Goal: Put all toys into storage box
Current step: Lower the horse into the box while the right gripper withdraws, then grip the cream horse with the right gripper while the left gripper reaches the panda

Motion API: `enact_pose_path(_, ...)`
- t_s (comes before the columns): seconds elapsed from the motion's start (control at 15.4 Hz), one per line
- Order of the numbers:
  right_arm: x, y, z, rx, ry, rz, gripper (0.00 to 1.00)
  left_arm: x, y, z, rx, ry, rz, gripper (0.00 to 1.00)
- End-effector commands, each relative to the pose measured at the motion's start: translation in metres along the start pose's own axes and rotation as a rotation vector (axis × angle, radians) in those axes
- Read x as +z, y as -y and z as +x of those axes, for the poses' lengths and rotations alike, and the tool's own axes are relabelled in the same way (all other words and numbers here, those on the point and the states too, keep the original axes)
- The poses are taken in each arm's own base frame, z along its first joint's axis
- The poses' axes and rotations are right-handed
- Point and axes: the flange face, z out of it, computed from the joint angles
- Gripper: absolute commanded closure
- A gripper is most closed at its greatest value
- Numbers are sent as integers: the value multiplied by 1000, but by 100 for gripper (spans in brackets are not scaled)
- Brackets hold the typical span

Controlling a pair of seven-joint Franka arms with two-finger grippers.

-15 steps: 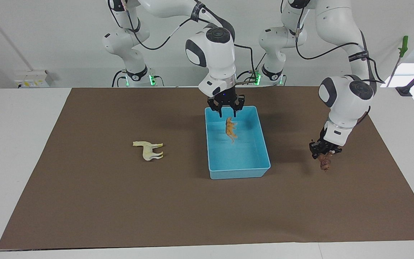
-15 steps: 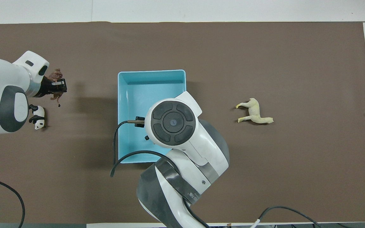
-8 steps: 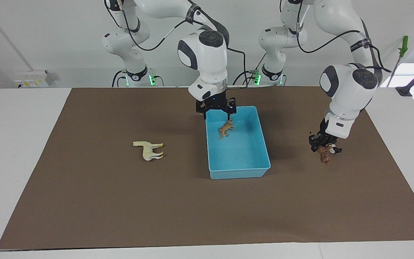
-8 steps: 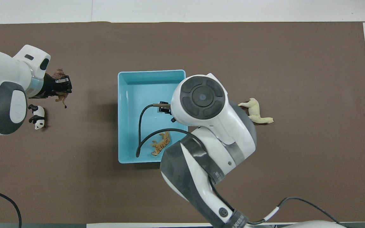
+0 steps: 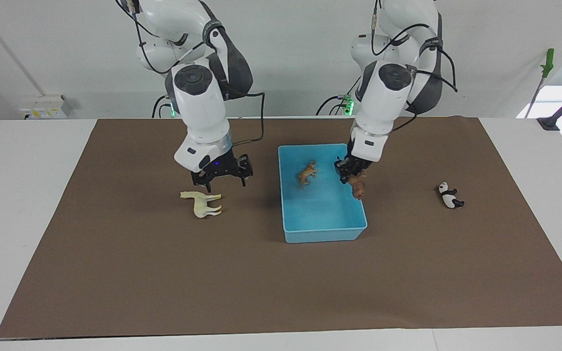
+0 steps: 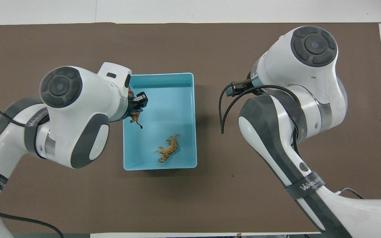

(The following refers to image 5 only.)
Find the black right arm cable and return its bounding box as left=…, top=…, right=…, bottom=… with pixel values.
left=222, top=90, right=266, bottom=147

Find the green handled tool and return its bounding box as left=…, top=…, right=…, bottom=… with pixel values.
left=526, top=48, right=555, bottom=118

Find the cream llama toy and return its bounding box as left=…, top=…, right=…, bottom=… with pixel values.
left=179, top=191, right=223, bottom=219

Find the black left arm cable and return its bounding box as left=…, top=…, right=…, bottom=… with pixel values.
left=371, top=0, right=459, bottom=133

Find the black and white panda toy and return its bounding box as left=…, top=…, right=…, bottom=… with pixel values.
left=437, top=181, right=465, bottom=210

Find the brown table mat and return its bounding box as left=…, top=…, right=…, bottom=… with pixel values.
left=0, top=116, right=562, bottom=339

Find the white wall socket box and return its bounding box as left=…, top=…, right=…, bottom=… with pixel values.
left=19, top=95, right=73, bottom=119

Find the orange striped tiger toy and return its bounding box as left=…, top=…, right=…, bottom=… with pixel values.
left=296, top=160, right=321, bottom=189

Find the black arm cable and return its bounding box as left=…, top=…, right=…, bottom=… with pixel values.
left=371, top=0, right=459, bottom=133
left=222, top=90, right=266, bottom=147

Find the brown lion toy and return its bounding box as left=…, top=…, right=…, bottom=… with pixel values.
left=349, top=171, right=367, bottom=201

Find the light blue storage box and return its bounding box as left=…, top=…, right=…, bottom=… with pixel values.
left=277, top=143, right=368, bottom=244

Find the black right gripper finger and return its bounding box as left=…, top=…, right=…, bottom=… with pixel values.
left=191, top=171, right=212, bottom=193
left=235, top=155, right=253, bottom=188

